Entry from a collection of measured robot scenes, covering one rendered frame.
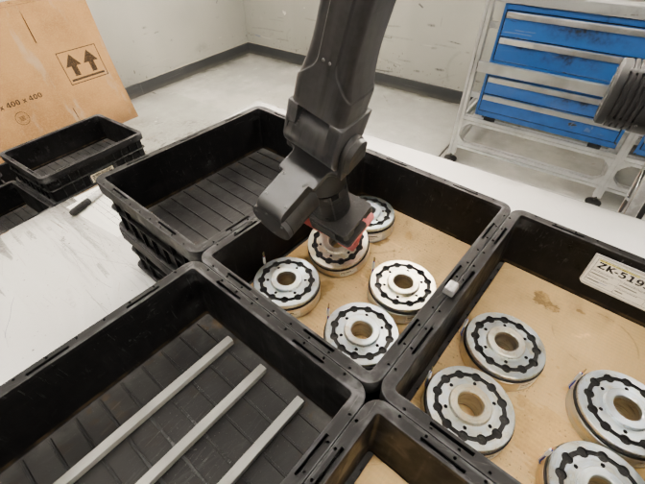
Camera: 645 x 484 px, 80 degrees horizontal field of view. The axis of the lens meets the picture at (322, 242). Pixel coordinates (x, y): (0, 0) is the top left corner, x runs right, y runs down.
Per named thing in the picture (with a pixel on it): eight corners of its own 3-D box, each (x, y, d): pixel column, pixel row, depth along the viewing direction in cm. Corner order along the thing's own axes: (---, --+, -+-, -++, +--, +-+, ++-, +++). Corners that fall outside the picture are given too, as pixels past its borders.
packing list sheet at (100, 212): (164, 151, 119) (164, 149, 119) (217, 174, 109) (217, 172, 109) (61, 205, 99) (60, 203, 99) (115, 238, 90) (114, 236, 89)
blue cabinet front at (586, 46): (474, 112, 224) (506, 2, 186) (614, 148, 195) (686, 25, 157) (473, 114, 223) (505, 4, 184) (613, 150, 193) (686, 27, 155)
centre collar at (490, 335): (490, 322, 54) (492, 319, 53) (528, 338, 52) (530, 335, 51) (481, 348, 51) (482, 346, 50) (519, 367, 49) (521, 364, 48)
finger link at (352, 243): (352, 271, 60) (346, 241, 52) (318, 249, 63) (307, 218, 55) (377, 239, 62) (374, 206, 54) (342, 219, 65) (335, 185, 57)
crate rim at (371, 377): (362, 157, 77) (363, 145, 75) (510, 217, 63) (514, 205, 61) (199, 268, 55) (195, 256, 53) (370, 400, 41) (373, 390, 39)
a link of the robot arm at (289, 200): (370, 133, 39) (305, 91, 41) (300, 213, 36) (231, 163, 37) (356, 190, 50) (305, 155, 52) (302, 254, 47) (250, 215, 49)
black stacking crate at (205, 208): (264, 150, 98) (258, 107, 90) (357, 195, 84) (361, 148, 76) (117, 229, 76) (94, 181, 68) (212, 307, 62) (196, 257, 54)
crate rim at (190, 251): (259, 113, 91) (258, 104, 90) (362, 156, 77) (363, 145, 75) (97, 189, 69) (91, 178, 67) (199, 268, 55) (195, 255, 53)
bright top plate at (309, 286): (289, 250, 65) (289, 248, 64) (332, 282, 59) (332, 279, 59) (241, 282, 59) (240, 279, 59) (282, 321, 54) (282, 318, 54)
